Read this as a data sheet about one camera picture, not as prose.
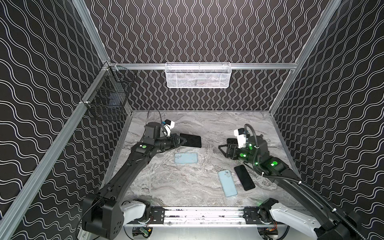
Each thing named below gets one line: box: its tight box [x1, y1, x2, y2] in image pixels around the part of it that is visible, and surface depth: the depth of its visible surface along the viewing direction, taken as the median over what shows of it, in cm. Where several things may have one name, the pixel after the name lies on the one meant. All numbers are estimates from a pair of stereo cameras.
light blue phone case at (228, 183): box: [217, 169, 238, 198], surface depth 88 cm
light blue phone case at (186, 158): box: [174, 152, 199, 164], surface depth 97 cm
